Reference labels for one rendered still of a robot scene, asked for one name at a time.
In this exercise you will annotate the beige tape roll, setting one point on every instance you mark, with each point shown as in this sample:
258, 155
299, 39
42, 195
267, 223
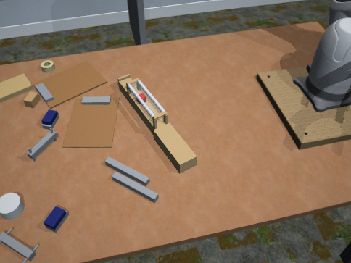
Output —
47, 66

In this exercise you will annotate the grey square stick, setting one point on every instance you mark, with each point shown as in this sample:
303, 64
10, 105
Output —
135, 187
127, 171

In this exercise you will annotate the grey bar with pegs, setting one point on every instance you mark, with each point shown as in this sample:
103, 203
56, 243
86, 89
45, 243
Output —
42, 144
17, 246

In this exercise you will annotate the grey cylinder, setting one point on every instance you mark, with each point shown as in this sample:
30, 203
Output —
11, 206

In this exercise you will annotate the dark blue rectangular block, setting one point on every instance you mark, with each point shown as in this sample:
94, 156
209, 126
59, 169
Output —
50, 119
55, 219

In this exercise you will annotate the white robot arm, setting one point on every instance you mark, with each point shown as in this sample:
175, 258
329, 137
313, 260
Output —
328, 85

